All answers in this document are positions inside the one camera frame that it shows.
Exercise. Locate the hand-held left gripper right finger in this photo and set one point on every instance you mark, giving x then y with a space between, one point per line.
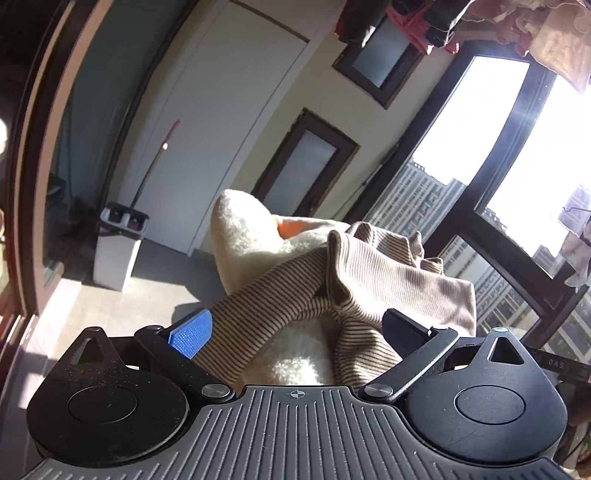
406 330

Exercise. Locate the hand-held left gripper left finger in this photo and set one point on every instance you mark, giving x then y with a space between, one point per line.
191 332

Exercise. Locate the striped beige shirt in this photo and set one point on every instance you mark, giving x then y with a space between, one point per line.
392 281

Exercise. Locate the grey apartment building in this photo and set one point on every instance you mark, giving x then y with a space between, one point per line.
415 198
498 295

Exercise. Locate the white dustbin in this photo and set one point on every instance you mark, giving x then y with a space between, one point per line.
115 263

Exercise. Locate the white hanging cloth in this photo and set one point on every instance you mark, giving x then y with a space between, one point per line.
577 254

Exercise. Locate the orange cloth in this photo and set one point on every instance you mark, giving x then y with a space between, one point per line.
298 227

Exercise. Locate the white door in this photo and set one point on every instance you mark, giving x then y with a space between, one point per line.
207 115

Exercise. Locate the dark red hanging garment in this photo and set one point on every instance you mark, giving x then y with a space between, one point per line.
360 23

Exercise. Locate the black hanging garment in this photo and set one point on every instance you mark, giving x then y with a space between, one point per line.
443 18

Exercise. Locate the beige floral hanging cloth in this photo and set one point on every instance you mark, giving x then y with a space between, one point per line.
554 41

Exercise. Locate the large dark window frame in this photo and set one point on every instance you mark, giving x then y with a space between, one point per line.
473 198

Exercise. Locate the dark sliding door frame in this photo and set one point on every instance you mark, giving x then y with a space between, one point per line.
32 138

